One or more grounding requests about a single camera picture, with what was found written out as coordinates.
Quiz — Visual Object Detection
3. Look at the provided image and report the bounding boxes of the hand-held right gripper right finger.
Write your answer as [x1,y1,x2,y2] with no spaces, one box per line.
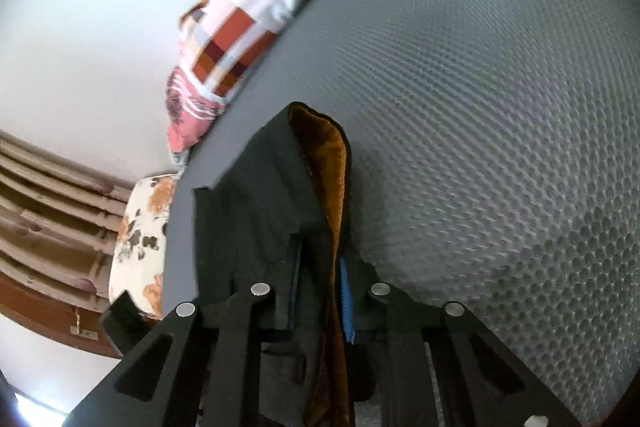
[340,256,584,427]

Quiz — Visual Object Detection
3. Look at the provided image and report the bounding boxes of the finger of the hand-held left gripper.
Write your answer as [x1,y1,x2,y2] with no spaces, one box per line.
[99,289,152,354]

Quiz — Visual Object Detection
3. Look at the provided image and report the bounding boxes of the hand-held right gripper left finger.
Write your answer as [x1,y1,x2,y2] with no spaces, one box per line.
[65,238,304,427]

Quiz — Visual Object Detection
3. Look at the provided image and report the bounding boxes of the black pants with orange lining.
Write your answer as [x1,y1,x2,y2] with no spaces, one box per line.
[192,102,377,427]

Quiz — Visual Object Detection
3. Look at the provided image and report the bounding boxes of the floral orange and white cushion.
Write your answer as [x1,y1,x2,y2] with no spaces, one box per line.
[108,175,182,321]

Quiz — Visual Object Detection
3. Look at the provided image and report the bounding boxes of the beige flowered curtain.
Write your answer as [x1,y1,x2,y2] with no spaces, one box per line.
[0,131,137,359]

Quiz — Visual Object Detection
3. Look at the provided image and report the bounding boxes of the grey textured mat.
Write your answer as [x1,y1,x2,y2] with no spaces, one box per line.
[161,0,640,427]

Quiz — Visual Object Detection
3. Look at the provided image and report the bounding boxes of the plaid pink and red blanket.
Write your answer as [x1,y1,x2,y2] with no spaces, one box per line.
[166,0,417,166]

